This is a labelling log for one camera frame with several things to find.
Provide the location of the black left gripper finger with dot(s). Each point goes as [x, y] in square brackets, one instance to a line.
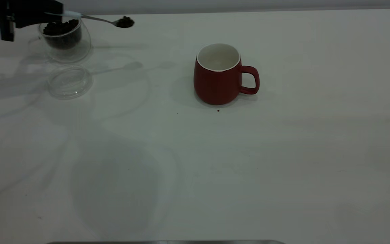
[29, 19]
[36, 6]

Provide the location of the clear glass saucer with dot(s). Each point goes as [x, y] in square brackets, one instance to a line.
[69, 92]

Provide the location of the small coffee bean heap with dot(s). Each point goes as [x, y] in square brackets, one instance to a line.
[125, 21]

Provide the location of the red ceramic mug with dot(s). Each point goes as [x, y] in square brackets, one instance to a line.
[215, 86]

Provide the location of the dark coffee beans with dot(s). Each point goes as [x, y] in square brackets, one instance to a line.
[61, 32]

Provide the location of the clear glass cup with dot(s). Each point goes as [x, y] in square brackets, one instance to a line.
[80, 52]

